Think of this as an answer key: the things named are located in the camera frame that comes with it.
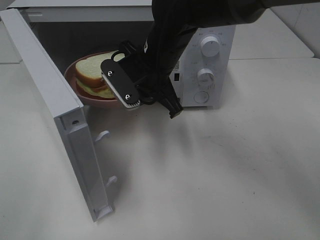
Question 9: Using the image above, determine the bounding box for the white bread sandwich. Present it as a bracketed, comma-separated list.
[75, 51, 116, 99]

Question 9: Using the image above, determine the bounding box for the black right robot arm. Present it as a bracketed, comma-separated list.
[113, 0, 288, 118]

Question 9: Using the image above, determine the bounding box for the lower white timer knob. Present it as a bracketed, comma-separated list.
[197, 68, 215, 87]

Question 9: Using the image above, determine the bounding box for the upper white power knob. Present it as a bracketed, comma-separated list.
[200, 35, 221, 57]

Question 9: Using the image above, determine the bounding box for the round door release button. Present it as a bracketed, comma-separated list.
[193, 91, 210, 104]

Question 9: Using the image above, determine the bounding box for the pink round plate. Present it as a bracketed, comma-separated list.
[64, 51, 122, 109]

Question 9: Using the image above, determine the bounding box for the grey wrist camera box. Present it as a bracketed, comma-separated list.
[100, 55, 147, 109]

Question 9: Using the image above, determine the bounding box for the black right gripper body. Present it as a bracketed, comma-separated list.
[124, 47, 173, 105]

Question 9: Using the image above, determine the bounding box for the white microwave oven body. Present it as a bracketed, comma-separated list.
[9, 0, 235, 108]

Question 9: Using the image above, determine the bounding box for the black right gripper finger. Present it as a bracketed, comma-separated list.
[157, 84, 183, 119]
[118, 41, 137, 57]

